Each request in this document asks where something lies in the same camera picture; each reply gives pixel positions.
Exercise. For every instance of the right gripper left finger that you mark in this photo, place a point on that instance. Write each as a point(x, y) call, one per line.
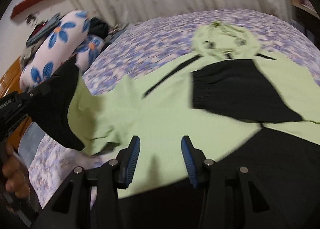
point(89, 198)

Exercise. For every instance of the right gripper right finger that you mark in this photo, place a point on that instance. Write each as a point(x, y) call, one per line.
point(232, 197)

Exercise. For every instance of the green and black hoodie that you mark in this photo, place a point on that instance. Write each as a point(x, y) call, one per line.
point(260, 111)

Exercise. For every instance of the grey folded clothes pile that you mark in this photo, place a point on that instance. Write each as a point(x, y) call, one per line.
point(36, 39)

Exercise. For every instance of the person's left hand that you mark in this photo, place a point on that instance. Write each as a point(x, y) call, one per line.
point(16, 182)

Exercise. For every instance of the light blue mattress cover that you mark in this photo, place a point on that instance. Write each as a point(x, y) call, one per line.
point(29, 143)

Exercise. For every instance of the blue flower rolled blanket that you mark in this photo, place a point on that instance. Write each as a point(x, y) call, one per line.
point(68, 38)

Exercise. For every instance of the black garment by blanket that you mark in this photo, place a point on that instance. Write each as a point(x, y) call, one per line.
point(98, 28)

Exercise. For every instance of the purple floral bed sheet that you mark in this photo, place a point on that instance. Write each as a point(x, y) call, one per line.
point(146, 47)

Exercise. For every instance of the orange wooden bed frame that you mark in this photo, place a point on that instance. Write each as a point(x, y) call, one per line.
point(10, 83)

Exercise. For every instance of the red wall shelf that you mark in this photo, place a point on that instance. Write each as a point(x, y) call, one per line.
point(22, 6)

